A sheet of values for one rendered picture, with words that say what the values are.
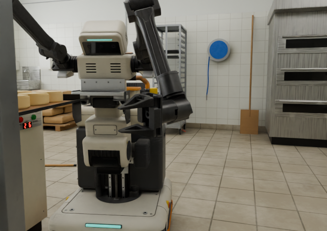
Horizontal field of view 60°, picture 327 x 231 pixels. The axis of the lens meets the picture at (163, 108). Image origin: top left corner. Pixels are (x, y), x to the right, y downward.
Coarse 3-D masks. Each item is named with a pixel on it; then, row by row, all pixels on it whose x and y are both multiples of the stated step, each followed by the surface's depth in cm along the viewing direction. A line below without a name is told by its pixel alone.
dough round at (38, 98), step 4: (36, 92) 51; (40, 92) 51; (32, 96) 46; (36, 96) 47; (40, 96) 47; (44, 96) 48; (48, 96) 49; (32, 100) 46; (36, 100) 47; (40, 100) 47; (44, 100) 48; (48, 100) 49; (32, 104) 46; (36, 104) 47; (40, 104) 47; (44, 104) 48
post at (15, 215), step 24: (0, 0) 27; (0, 24) 27; (0, 48) 27; (0, 72) 27; (0, 96) 27; (0, 120) 27; (0, 144) 28; (0, 168) 28; (0, 192) 28; (0, 216) 29; (24, 216) 31
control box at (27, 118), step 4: (36, 112) 168; (40, 112) 171; (20, 116) 156; (24, 116) 159; (28, 116) 162; (36, 116) 168; (40, 116) 172; (24, 120) 159; (28, 120) 162; (32, 120) 165; (36, 120) 169; (40, 120) 172; (20, 124) 157; (28, 124) 162; (32, 124) 165; (36, 124) 169; (40, 124) 172; (20, 128) 157; (24, 128) 159
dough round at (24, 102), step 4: (20, 96) 42; (24, 96) 42; (28, 96) 43; (20, 100) 42; (24, 100) 42; (28, 100) 43; (20, 104) 42; (24, 104) 42; (28, 104) 43; (20, 108) 42; (24, 108) 42
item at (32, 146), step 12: (24, 132) 164; (36, 132) 173; (24, 144) 164; (36, 144) 173; (24, 156) 164; (36, 156) 174; (24, 168) 165; (36, 168) 174; (24, 180) 165; (36, 180) 174; (24, 192) 165; (36, 192) 175; (24, 204) 166; (36, 204) 175; (36, 216) 176; (36, 228) 180
